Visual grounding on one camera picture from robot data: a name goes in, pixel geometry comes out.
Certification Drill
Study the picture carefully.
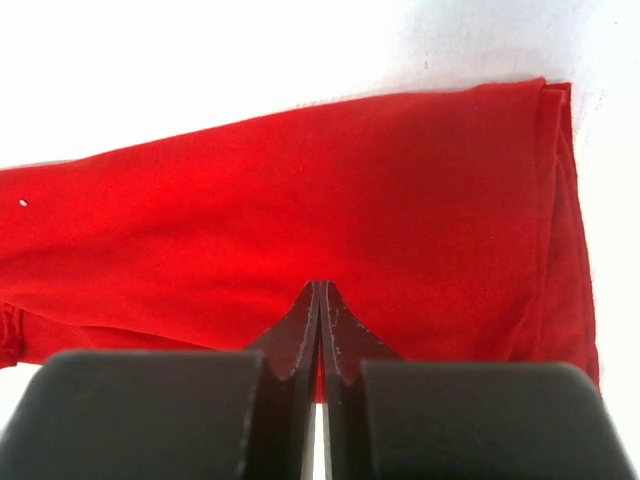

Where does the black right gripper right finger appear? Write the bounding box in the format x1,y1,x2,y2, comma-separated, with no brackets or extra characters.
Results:
319,281,635,479

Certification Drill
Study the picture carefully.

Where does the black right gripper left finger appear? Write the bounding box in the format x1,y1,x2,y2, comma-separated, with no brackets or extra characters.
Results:
1,282,320,479

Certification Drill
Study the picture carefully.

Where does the red t shirt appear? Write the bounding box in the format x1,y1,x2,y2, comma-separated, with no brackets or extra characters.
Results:
1,78,600,381

